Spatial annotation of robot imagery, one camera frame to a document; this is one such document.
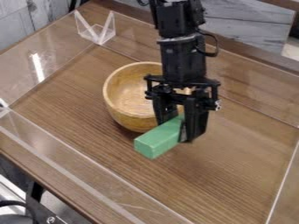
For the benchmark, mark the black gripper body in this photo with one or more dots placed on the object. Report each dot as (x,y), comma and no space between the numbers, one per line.
(183,78)

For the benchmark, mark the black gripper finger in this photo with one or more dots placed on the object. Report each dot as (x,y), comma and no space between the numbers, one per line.
(165,108)
(195,120)

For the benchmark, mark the brown wooden bowl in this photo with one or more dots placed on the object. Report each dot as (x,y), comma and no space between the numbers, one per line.
(125,96)

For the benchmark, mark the green rectangular block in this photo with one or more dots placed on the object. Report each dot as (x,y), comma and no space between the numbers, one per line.
(157,141)

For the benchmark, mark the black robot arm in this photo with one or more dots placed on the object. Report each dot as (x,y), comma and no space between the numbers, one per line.
(177,19)

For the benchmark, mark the clear acrylic tray wall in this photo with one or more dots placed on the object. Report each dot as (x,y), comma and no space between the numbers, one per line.
(225,179)

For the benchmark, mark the clear acrylic corner bracket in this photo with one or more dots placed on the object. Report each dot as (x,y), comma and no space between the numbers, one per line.
(99,34)

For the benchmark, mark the black table leg bracket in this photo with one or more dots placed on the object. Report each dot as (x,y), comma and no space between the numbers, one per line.
(44,215)

